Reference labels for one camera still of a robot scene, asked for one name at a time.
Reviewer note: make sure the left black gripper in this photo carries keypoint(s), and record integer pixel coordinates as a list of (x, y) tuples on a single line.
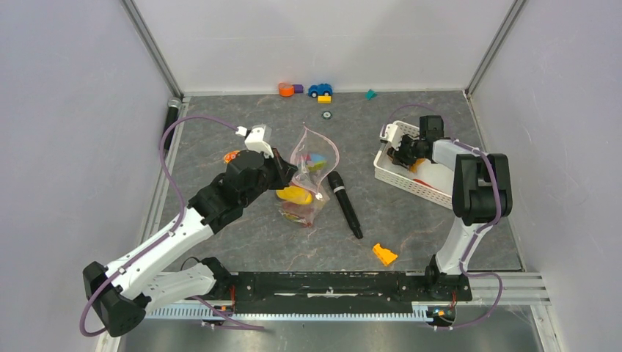
[(284, 171)]

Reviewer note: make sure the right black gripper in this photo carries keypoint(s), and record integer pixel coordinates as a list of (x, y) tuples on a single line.
[(400, 158)]

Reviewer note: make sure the orange yellow fruit toy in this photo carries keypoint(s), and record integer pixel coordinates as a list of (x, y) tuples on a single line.
[(415, 167)]

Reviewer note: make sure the yellow corn toy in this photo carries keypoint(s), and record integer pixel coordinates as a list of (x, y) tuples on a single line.
[(295, 195)]

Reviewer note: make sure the clear polka dot zip bag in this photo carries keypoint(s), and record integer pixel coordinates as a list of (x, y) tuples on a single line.
[(312, 142)]

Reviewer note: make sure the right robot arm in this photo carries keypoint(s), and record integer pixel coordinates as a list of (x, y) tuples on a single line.
[(481, 193)]

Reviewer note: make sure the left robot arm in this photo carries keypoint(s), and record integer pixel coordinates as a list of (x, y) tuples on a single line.
[(121, 293)]

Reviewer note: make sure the orange carrot toy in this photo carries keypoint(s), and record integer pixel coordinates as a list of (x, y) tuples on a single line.
[(421, 182)]

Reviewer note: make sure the white perforated basket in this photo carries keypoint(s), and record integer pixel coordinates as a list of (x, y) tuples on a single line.
[(433, 182)]

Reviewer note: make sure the multicolour brick stack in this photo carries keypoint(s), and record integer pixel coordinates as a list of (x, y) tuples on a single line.
[(313, 162)]

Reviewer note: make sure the citrus slice toy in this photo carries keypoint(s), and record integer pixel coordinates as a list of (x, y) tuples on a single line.
[(230, 156)]

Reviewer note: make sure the black microphone on table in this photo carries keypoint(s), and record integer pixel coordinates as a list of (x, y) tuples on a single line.
[(338, 187)]

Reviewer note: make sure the teal block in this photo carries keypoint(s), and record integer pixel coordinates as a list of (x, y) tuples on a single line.
[(371, 94)]

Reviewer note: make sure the yellow brick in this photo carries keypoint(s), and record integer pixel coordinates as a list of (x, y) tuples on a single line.
[(327, 99)]

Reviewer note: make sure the blue toy car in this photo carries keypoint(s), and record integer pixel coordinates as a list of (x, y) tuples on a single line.
[(317, 90)]

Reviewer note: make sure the orange cheese wedge toy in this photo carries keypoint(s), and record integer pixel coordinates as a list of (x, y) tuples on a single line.
[(385, 256)]

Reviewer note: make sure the black microphone at wall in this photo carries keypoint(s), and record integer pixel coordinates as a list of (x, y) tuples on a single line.
[(173, 108)]

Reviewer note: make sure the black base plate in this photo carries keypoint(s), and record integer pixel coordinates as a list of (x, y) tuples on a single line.
[(332, 292)]

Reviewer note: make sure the white toothed cable rail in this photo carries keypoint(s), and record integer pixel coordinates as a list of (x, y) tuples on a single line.
[(198, 311)]

